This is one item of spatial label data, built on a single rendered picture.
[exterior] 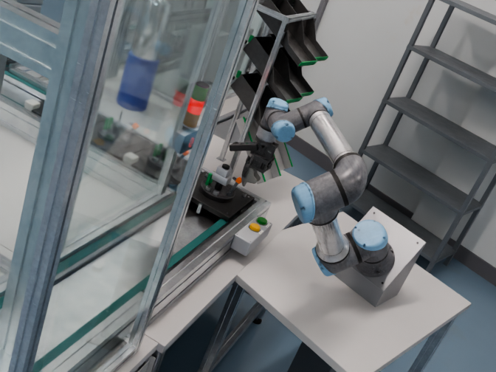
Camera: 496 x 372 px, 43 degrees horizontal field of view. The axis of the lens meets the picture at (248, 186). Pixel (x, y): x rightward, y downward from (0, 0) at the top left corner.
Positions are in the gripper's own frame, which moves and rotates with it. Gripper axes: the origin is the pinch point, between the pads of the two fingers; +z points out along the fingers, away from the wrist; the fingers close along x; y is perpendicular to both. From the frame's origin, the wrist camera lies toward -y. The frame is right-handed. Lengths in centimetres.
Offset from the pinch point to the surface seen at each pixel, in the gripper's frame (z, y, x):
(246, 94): -24.3, -18.7, 23.0
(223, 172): -0.9, -8.1, -2.3
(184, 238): 14.9, -3.7, -30.4
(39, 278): -33, 12, -135
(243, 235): 10.5, 12.1, -16.4
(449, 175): 46, 72, 269
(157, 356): 26, 16, -74
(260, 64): -37.9, -17.2, 22.8
